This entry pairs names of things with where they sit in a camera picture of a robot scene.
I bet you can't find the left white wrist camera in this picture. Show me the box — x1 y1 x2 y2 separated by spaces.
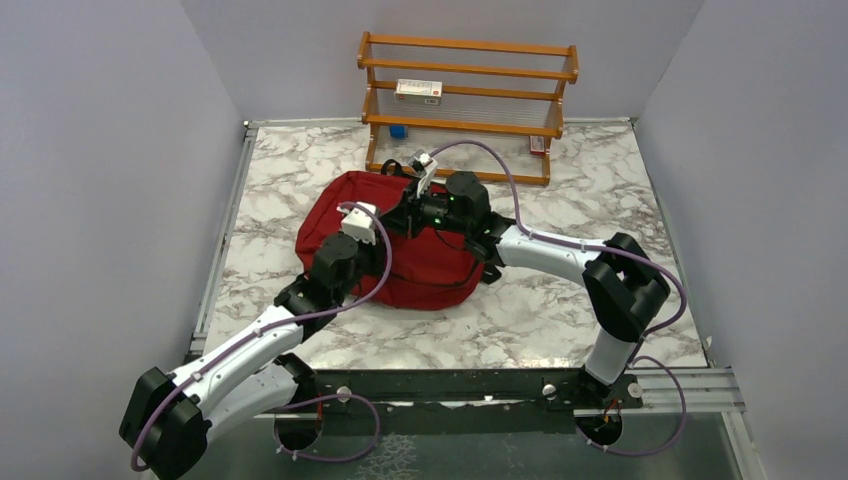
337 202 379 245

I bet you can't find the red student backpack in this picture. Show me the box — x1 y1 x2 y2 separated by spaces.
295 171 489 311

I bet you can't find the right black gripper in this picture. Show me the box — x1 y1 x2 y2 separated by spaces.
375 180 470 241

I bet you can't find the small red white box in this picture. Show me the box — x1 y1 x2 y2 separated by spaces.
528 135 547 156

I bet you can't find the white box on shelf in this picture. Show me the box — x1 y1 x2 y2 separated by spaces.
394 79 443 106

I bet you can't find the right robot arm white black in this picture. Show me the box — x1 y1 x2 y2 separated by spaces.
380 171 670 407

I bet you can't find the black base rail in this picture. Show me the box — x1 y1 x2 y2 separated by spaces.
158 367 743 439

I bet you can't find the small blue cube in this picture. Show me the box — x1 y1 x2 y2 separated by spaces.
389 124 408 139

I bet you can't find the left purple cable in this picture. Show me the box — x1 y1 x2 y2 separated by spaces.
129 201 395 473

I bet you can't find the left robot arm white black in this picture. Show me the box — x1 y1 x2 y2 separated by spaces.
119 228 395 479

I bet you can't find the wooden three-tier shelf rack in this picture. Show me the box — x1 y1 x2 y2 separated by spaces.
356 32 580 186

